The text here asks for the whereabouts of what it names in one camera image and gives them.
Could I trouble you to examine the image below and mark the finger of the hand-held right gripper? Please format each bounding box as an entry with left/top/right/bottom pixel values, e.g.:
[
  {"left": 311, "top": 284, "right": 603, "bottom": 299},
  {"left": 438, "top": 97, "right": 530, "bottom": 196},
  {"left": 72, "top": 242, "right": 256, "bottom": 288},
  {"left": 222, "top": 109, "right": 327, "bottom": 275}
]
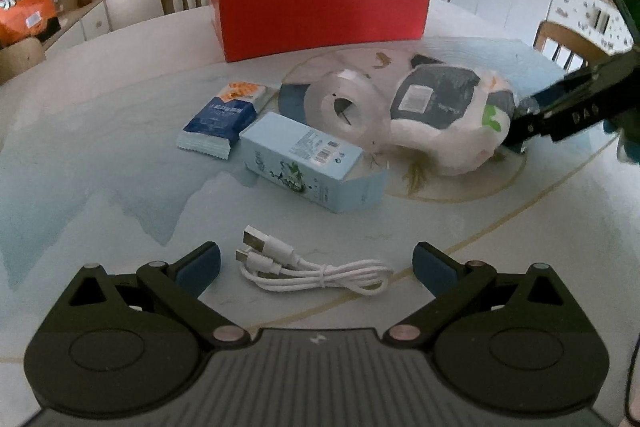
[{"left": 510, "top": 52, "right": 640, "bottom": 152}]

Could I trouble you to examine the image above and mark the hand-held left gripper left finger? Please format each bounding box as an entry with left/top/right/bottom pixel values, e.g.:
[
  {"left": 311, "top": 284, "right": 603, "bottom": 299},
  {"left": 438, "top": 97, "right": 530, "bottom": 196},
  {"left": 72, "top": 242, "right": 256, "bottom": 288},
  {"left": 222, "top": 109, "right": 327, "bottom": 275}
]
[{"left": 67, "top": 242, "right": 251, "bottom": 349}]

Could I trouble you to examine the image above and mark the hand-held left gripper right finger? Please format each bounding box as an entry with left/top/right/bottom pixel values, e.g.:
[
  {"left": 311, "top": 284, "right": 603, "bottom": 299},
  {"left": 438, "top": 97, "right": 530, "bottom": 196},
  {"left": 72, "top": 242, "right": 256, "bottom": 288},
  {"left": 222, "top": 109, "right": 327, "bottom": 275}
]
[{"left": 384, "top": 243, "right": 571, "bottom": 349}]

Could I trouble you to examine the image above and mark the white usb cable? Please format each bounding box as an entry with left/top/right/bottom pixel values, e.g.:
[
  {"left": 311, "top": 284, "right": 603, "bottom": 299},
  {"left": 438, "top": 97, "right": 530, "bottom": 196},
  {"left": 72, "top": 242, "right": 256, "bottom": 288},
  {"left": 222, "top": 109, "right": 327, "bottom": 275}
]
[{"left": 234, "top": 227, "right": 393, "bottom": 299}]

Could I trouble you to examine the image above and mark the white plastic bag with label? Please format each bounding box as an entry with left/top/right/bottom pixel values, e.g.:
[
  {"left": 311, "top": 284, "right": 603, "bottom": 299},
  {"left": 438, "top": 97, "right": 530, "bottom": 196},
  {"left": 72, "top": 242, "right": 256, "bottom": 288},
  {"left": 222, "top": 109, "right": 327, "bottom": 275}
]
[{"left": 387, "top": 52, "right": 518, "bottom": 176}]

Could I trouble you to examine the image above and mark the light blue carton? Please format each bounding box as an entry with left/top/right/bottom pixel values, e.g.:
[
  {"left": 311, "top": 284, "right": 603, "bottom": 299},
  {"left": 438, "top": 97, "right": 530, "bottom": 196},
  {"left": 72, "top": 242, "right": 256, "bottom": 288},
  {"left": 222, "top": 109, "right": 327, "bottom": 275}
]
[{"left": 239, "top": 111, "right": 391, "bottom": 214}]

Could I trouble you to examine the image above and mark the red cardboard box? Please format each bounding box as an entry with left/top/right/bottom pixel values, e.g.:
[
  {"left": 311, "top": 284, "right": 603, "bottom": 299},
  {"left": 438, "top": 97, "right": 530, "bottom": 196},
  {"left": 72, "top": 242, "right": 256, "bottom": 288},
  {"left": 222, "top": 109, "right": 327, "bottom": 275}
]
[{"left": 204, "top": 0, "right": 435, "bottom": 64}]

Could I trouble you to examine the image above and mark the blue white tissue pack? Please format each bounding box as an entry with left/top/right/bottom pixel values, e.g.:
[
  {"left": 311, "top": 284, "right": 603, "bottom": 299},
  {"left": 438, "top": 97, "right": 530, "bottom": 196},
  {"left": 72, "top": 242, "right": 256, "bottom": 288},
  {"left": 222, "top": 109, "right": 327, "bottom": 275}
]
[{"left": 177, "top": 79, "right": 278, "bottom": 160}]

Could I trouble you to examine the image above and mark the clear tape roll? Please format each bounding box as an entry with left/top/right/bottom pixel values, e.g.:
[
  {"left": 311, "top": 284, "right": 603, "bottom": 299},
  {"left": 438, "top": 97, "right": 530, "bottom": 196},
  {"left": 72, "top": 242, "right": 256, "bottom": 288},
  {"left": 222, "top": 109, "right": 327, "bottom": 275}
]
[{"left": 304, "top": 69, "right": 396, "bottom": 146}]

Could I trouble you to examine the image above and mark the white sideboard cabinet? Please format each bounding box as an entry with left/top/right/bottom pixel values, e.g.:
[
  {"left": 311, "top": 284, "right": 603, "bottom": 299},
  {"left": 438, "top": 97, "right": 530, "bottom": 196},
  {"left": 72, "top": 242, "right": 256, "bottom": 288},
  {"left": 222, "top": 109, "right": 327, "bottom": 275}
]
[{"left": 42, "top": 0, "right": 112, "bottom": 52}]

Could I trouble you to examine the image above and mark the light wooden chair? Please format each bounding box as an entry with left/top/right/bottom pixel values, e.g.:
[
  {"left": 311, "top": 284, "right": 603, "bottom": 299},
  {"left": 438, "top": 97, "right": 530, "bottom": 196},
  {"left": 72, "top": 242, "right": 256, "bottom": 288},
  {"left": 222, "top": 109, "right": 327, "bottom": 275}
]
[{"left": 0, "top": 38, "right": 47, "bottom": 85}]

